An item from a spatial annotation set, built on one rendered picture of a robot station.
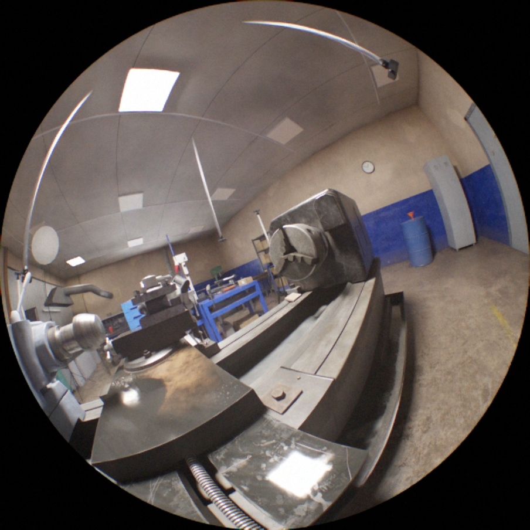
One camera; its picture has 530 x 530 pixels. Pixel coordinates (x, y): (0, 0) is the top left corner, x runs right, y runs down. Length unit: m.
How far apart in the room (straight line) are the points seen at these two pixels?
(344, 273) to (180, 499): 0.91
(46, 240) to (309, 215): 4.24
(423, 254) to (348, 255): 2.80
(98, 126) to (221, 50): 1.70
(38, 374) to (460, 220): 4.45
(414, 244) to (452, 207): 1.26
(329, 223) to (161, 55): 2.36
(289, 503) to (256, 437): 0.12
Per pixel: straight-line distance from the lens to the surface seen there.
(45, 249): 4.09
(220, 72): 2.46
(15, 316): 0.51
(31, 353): 0.50
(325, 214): 0.76
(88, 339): 0.42
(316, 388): 0.29
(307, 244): 0.64
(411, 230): 3.40
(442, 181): 3.90
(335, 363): 0.39
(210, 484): 0.27
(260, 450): 0.25
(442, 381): 1.38
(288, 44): 2.62
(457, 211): 3.95
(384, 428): 0.74
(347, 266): 0.82
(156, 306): 0.58
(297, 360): 0.42
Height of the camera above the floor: 1.09
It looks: 1 degrees down
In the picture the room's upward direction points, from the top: 21 degrees counter-clockwise
